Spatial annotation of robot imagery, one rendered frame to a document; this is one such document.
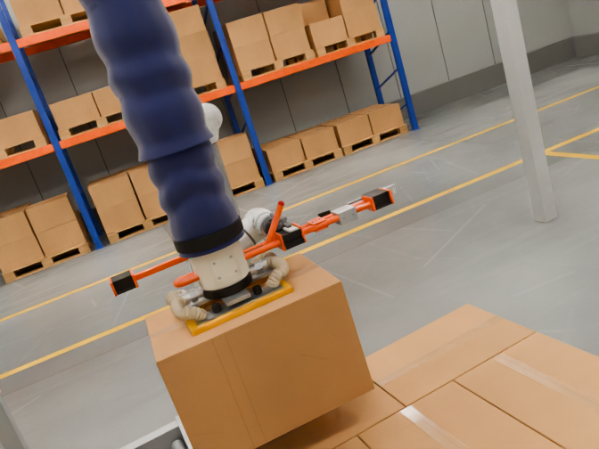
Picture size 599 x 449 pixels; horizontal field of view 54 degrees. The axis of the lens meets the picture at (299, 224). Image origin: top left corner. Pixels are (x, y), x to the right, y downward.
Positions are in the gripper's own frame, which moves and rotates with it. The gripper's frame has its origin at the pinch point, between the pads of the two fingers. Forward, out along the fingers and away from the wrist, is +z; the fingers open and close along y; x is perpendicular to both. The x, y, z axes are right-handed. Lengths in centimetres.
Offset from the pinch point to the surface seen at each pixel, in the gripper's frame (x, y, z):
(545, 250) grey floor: -211, 120, -121
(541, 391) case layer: -47, 66, 48
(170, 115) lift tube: 27, -50, 11
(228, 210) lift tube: 19.8, -17.6, 7.7
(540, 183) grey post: -252, 89, -157
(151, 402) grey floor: 65, 120, -179
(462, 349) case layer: -47, 66, 9
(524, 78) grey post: -256, 9, -157
